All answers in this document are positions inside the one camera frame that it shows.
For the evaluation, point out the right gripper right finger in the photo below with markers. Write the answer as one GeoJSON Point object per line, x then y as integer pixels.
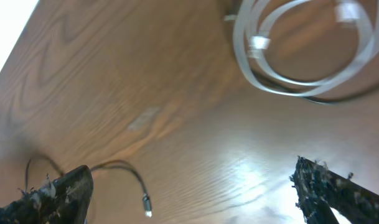
{"type": "Point", "coordinates": [320, 190]}

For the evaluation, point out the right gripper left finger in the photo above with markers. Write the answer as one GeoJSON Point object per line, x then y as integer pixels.
{"type": "Point", "coordinates": [62, 201]}

